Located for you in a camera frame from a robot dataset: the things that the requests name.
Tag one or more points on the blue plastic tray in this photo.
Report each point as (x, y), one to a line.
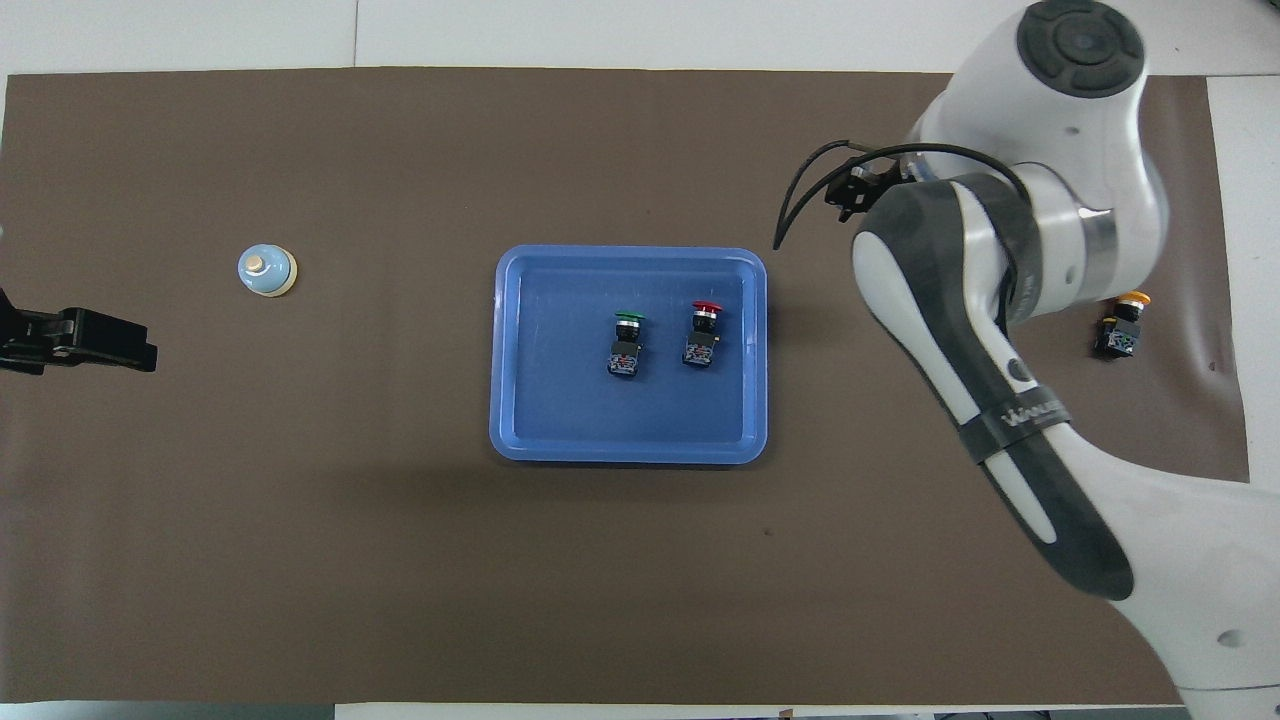
(560, 400)

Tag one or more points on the yellow push button switch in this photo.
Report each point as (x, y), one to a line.
(1120, 338)

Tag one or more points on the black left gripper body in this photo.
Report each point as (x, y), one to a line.
(22, 345)

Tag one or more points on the green push button switch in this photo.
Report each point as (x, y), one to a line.
(626, 350)

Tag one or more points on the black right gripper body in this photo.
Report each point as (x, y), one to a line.
(860, 188)

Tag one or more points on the red push button switch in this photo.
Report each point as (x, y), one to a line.
(702, 340)

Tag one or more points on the brown table mat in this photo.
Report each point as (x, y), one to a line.
(300, 550)

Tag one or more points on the light blue desk bell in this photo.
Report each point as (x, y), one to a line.
(266, 272)

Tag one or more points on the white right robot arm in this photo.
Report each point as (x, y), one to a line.
(1080, 200)

